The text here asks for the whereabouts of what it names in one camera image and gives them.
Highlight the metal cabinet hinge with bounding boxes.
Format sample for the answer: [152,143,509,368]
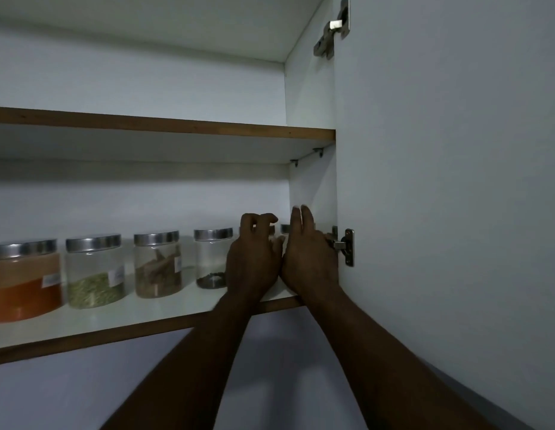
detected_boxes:
[324,226,355,268]
[313,0,351,59]

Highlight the white shelf board, brown edge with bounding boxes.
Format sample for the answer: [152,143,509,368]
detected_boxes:
[0,235,306,366]
[0,106,337,165]

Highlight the jar of orange powder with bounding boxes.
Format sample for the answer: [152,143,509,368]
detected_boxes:
[0,239,64,324]

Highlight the jar of dark seeds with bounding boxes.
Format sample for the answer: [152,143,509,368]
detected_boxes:
[193,228,234,290]

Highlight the person's left forearm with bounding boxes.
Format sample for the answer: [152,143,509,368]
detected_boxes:
[100,293,261,430]

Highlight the person's right hand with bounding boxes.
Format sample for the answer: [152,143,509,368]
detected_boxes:
[280,204,341,306]

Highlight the jar of brown bark sticks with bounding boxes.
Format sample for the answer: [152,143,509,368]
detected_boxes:
[133,230,184,299]

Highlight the white cabinet door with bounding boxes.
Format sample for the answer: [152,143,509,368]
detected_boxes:
[332,0,555,430]

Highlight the jar of green seeds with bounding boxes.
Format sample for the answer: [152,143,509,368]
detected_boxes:
[65,234,126,309]

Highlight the person's right forearm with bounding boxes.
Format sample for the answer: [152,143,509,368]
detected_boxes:
[303,288,500,430]

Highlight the person's left hand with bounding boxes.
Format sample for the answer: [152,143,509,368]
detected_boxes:
[226,213,286,305]

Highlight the white wall cabinet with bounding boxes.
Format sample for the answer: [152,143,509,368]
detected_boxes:
[0,0,338,366]

